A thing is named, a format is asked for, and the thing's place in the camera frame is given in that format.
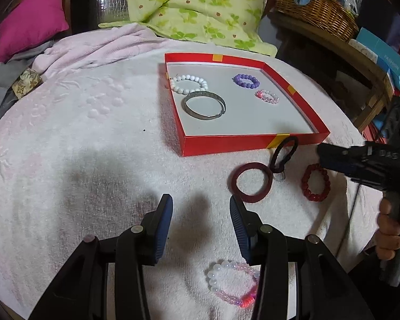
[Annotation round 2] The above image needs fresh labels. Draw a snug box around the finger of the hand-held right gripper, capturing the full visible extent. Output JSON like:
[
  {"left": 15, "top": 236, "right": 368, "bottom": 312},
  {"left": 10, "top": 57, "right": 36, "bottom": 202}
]
[{"left": 317, "top": 143, "right": 371, "bottom": 178}]

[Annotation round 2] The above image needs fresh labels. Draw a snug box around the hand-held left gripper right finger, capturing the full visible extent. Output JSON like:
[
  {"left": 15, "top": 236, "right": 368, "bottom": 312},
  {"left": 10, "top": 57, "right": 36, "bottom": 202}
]
[{"left": 229, "top": 195, "right": 375, "bottom": 320}]

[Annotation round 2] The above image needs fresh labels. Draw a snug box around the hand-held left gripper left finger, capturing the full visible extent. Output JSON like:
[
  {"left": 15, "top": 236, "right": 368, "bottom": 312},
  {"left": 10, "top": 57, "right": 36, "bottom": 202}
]
[{"left": 28, "top": 193, "right": 174, "bottom": 320}]

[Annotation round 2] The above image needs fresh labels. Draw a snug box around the dark red bangle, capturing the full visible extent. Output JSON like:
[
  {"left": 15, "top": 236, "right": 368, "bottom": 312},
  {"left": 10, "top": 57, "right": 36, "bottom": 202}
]
[{"left": 231, "top": 162, "right": 274, "bottom": 204}]

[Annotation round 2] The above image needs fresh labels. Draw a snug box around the red bead bracelet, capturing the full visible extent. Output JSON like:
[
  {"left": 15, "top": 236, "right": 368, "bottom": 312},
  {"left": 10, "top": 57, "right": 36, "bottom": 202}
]
[{"left": 302, "top": 163, "right": 331, "bottom": 202}]

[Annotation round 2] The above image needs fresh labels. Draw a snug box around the white and pink bead bracelet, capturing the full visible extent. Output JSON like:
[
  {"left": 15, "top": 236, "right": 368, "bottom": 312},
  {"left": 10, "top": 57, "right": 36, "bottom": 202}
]
[{"left": 206, "top": 261, "right": 261, "bottom": 309}]

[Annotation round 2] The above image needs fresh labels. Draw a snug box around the black hair tie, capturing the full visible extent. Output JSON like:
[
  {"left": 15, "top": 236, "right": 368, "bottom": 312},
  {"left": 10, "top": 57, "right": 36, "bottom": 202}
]
[{"left": 268, "top": 136, "right": 299, "bottom": 182}]

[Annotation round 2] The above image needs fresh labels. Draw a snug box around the red shallow box tray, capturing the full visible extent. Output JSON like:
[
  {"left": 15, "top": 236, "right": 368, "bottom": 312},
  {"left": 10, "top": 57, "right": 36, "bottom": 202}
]
[{"left": 160, "top": 53, "right": 330, "bottom": 157}]

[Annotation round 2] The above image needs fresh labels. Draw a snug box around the person's right hand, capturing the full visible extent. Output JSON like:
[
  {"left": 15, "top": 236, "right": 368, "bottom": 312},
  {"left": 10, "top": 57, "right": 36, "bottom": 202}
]
[{"left": 375, "top": 197, "right": 400, "bottom": 261}]

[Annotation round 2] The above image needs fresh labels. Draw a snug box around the wooden bench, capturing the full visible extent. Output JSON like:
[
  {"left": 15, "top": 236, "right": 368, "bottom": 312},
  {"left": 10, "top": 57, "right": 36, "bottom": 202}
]
[{"left": 267, "top": 10, "right": 395, "bottom": 134}]

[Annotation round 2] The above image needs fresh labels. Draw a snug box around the white patterned tissue box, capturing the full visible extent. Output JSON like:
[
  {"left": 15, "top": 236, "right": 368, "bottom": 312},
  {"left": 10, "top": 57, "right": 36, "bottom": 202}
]
[{"left": 348, "top": 38, "right": 379, "bottom": 63}]

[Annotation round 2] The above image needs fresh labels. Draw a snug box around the light blue cardboard box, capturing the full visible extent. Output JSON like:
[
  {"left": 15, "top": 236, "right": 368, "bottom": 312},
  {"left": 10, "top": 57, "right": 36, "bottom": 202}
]
[{"left": 355, "top": 27, "right": 400, "bottom": 90}]

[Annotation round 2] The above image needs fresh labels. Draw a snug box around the silver metal bangle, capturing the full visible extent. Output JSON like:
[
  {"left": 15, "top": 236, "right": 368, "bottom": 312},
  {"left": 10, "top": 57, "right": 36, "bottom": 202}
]
[{"left": 183, "top": 91, "right": 226, "bottom": 121}]

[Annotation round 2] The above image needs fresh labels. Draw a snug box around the pale pink blanket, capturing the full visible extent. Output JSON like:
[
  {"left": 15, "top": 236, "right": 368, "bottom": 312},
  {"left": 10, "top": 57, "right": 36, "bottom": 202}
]
[{"left": 0, "top": 23, "right": 374, "bottom": 320}]

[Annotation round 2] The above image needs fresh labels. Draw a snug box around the wicker basket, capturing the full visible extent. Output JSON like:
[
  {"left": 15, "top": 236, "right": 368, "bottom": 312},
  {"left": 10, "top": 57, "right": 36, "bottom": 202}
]
[{"left": 274, "top": 0, "right": 360, "bottom": 42}]

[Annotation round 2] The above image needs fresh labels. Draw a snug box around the small patterned cushion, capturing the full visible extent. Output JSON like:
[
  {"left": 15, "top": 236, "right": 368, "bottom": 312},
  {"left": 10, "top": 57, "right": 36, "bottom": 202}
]
[{"left": 13, "top": 67, "right": 43, "bottom": 100}]

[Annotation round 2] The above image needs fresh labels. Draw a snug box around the green clover print quilt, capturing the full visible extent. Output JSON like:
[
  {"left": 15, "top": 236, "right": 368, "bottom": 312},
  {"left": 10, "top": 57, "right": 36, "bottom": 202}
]
[{"left": 98, "top": 0, "right": 277, "bottom": 57}]

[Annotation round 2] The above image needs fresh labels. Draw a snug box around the magenta pillow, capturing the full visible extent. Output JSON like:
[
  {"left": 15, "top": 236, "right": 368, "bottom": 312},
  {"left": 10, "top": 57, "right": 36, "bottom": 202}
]
[{"left": 0, "top": 0, "right": 70, "bottom": 63}]

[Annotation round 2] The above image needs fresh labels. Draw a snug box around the small pink bead bracelet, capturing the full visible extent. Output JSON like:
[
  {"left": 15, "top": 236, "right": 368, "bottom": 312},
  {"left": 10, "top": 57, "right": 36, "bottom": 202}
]
[{"left": 255, "top": 89, "right": 280, "bottom": 105}]

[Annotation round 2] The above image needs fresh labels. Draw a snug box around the purple bead bracelet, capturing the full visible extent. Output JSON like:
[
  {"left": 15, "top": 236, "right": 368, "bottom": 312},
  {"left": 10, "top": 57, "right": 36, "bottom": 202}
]
[{"left": 233, "top": 73, "right": 261, "bottom": 89}]

